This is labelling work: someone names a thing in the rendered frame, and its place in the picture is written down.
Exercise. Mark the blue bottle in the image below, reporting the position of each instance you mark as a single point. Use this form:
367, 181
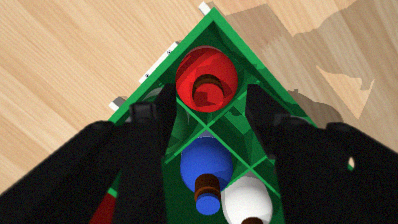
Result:
206, 168

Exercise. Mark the green crate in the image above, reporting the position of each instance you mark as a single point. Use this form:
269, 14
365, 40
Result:
228, 125

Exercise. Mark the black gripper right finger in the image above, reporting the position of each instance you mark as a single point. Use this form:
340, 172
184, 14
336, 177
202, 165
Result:
312, 190

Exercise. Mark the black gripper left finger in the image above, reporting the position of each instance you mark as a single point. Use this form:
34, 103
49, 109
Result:
67, 188

